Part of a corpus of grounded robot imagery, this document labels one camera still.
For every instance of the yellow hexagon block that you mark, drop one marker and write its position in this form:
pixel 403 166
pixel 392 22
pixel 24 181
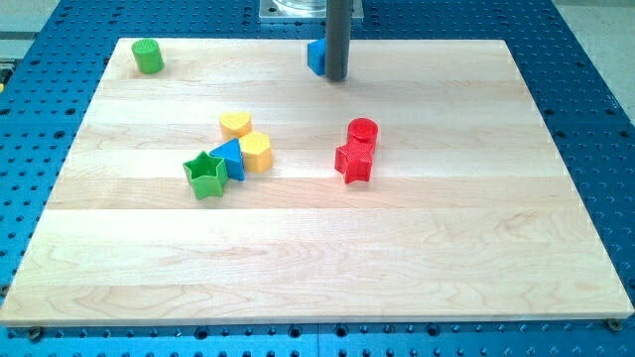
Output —
pixel 256 152

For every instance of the blue triangle block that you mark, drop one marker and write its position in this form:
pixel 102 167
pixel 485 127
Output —
pixel 230 151

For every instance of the red star block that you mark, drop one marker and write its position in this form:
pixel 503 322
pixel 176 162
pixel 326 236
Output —
pixel 354 161

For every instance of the red cylinder block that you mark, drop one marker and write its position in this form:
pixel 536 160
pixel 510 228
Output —
pixel 363 130

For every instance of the light wooden board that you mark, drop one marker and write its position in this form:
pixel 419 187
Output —
pixel 470 213

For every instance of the yellow heart block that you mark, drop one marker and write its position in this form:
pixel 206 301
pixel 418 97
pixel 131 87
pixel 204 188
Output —
pixel 235 124

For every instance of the green star block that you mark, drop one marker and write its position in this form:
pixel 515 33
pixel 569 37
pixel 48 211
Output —
pixel 207 175

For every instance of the blue cube block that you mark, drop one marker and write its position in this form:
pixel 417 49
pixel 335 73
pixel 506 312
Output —
pixel 316 55

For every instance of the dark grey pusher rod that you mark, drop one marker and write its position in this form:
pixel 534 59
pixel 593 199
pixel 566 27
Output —
pixel 337 37

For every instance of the green cylinder block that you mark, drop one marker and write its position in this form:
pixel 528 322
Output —
pixel 147 55

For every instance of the left board clamp screw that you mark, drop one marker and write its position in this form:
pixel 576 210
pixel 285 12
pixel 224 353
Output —
pixel 35 333

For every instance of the board clamp screw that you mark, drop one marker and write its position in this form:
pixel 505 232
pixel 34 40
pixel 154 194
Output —
pixel 35 333
pixel 614 325

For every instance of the right board clamp screw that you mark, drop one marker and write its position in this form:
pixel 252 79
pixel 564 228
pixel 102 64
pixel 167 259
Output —
pixel 614 325

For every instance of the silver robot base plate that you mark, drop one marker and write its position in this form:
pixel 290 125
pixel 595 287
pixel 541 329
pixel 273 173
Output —
pixel 291 11

